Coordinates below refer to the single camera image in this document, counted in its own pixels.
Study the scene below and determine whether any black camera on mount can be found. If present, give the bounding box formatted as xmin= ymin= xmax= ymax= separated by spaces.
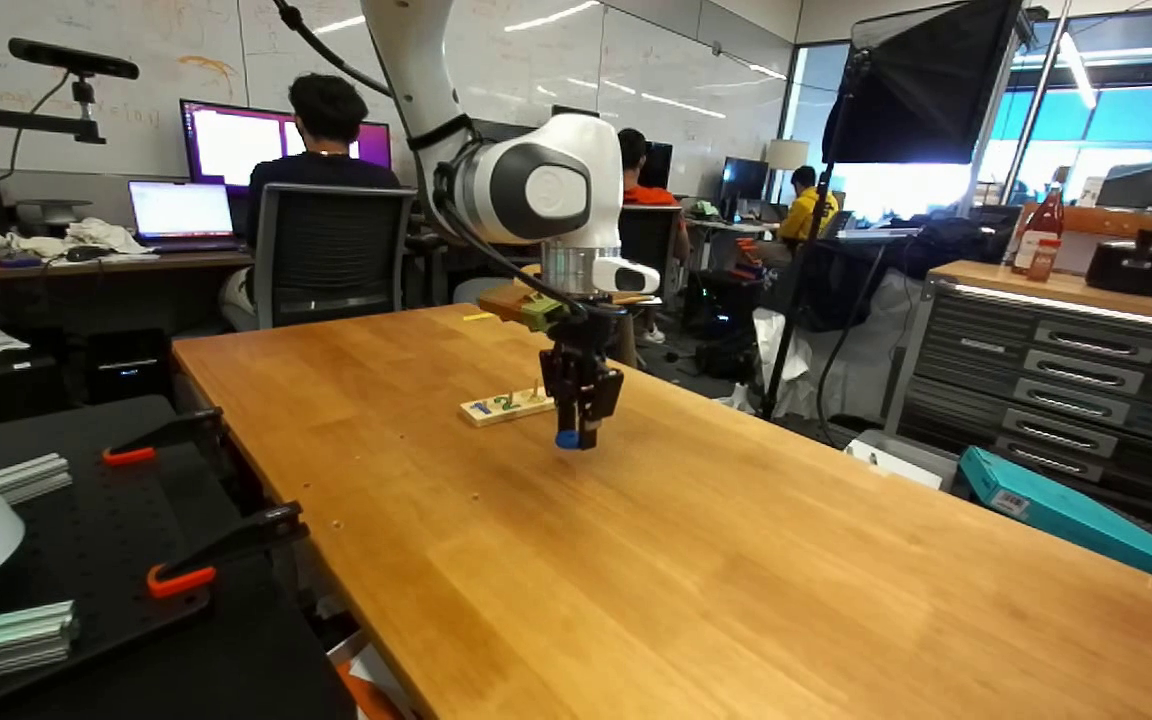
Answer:
xmin=9 ymin=35 xmax=141 ymax=80

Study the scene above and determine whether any purple computer monitor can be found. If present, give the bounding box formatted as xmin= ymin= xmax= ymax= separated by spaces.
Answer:
xmin=174 ymin=95 xmax=401 ymax=191

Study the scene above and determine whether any seated person dark shirt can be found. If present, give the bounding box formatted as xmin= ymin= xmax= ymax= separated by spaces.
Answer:
xmin=218 ymin=75 xmax=405 ymax=333

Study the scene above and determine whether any orange handled clamp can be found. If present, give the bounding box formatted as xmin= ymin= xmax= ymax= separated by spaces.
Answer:
xmin=99 ymin=413 xmax=218 ymax=468
xmin=145 ymin=503 xmax=305 ymax=599

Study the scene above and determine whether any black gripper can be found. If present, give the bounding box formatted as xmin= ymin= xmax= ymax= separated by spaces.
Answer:
xmin=541 ymin=306 xmax=624 ymax=450

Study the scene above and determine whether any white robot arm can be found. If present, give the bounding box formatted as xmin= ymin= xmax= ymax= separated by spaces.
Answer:
xmin=359 ymin=0 xmax=659 ymax=450

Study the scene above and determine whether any black softbox light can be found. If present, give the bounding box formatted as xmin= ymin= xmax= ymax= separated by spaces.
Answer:
xmin=824 ymin=0 xmax=1019 ymax=163

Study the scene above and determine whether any black office chair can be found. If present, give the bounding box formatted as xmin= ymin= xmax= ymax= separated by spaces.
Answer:
xmin=250 ymin=185 xmax=414 ymax=328

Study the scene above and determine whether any open laptop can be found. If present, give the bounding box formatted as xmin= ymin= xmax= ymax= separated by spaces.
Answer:
xmin=128 ymin=180 xmax=237 ymax=251

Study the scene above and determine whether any grey drawer cabinet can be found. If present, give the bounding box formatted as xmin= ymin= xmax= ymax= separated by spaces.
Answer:
xmin=888 ymin=261 xmax=1152 ymax=524

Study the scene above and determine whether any teal case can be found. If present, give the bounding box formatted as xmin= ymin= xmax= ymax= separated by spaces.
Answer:
xmin=961 ymin=450 xmax=1152 ymax=574

